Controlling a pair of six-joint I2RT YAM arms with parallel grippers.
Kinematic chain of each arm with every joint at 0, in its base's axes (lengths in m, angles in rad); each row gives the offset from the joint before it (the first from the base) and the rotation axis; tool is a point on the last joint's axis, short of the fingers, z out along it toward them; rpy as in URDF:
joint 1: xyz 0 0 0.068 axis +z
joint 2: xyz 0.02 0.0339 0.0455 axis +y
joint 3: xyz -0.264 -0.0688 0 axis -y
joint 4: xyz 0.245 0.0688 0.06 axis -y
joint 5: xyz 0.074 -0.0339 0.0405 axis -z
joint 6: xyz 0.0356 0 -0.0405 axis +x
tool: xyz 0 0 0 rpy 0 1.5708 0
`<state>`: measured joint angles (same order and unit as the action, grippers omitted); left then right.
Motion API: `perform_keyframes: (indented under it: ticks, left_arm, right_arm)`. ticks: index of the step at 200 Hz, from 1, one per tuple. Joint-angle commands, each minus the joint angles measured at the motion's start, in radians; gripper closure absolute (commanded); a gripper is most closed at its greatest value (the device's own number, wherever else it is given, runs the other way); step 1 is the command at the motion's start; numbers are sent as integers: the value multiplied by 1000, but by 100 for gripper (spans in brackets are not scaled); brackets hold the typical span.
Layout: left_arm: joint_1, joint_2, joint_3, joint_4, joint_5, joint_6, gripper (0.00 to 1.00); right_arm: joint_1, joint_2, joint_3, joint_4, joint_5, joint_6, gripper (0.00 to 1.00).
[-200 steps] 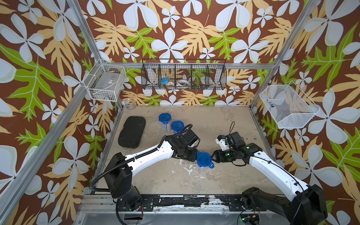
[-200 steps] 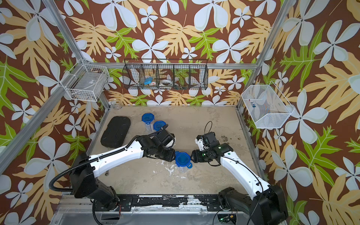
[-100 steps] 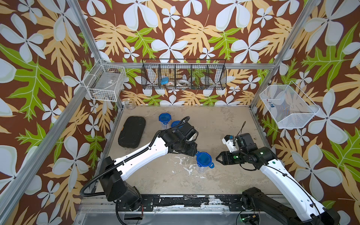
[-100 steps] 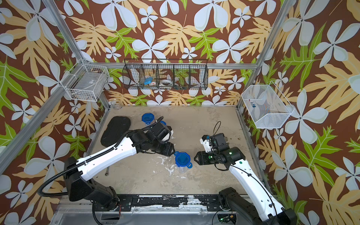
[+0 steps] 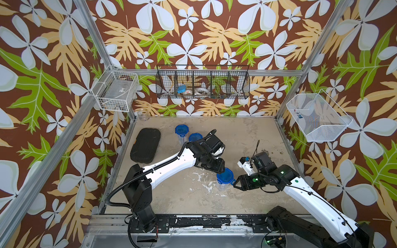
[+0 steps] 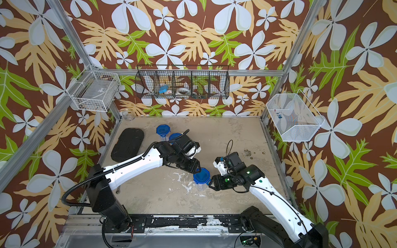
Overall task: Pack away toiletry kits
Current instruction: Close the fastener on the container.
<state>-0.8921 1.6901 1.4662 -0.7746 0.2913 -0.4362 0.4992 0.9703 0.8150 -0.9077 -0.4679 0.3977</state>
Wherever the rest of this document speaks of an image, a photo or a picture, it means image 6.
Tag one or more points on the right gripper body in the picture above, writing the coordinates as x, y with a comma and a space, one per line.
226, 181

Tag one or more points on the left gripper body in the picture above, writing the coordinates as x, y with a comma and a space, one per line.
190, 165

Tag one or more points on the blue lid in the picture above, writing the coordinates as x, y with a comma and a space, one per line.
163, 130
174, 136
202, 178

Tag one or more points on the clear plastic cup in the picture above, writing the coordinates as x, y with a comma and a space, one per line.
201, 187
164, 138

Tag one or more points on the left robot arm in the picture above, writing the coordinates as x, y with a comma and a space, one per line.
102, 181

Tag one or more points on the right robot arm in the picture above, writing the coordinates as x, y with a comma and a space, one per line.
289, 228

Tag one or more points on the black rubber mat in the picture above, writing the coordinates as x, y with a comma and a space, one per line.
128, 144

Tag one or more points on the glass jar corner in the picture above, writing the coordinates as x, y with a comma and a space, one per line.
128, 115

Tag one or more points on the white mesh basket right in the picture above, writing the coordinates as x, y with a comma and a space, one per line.
295, 117

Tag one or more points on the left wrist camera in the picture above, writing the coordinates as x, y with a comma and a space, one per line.
193, 151

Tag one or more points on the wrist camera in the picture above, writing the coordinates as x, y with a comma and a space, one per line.
193, 151
220, 165

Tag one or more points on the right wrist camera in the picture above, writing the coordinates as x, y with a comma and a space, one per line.
220, 165

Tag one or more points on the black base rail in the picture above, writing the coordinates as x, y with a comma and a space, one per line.
139, 224

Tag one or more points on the black wire basket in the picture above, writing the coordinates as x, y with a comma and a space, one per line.
185, 82

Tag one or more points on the white wire basket left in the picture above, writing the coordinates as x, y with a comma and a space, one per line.
94, 90

